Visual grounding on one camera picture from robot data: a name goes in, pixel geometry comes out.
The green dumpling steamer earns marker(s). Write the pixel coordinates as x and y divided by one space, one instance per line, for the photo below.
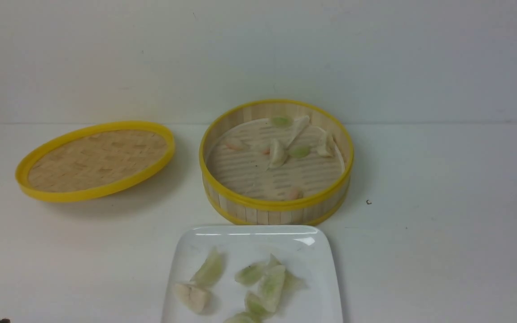
251 274
255 307
281 121
299 152
271 286

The green dumpling steamer front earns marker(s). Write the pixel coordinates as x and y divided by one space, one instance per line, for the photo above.
271 286

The white square plate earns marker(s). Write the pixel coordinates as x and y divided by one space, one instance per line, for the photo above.
304 250

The green dumpling on plate left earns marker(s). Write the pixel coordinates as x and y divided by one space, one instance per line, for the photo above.
210 271

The green dumpling on plate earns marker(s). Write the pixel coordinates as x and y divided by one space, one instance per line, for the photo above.
292 282
210 271

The green dumpling on plate right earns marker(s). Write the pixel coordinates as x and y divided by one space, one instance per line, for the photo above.
292 282

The white dumpling on plate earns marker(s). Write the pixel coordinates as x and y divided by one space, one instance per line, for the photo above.
193 297

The green dumpling plate bottom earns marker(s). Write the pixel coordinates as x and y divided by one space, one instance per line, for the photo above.
243 317

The white steamer liner mesh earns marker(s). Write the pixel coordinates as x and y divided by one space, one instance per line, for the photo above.
247 173

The pink dumpling beside centre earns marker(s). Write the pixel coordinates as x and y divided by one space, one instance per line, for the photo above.
266 150

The yellow rimmed bamboo steamer basket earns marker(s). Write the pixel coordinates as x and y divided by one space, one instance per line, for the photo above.
310 210

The white dumpling steamer centre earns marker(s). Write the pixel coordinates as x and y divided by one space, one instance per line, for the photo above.
278 154

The white dumpling steamer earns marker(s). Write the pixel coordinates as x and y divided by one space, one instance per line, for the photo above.
299 125
326 146
278 154

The pink dumpling steamer left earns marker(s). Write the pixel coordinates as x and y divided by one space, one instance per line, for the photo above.
235 144

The pink dumpling steamer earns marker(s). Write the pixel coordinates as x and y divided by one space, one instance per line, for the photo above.
294 193
235 144

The green dumpling steamer top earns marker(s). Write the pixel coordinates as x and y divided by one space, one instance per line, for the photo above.
281 121

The pink dumpling steamer front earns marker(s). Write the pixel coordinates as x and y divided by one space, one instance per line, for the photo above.
294 193

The white dumpling steamer top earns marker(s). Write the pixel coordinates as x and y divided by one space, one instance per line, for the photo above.
299 125

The white dumpling steamer right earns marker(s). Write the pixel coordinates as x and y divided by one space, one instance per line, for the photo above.
326 146

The yellow rimmed bamboo steamer lid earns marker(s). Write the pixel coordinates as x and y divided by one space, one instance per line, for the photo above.
95 161

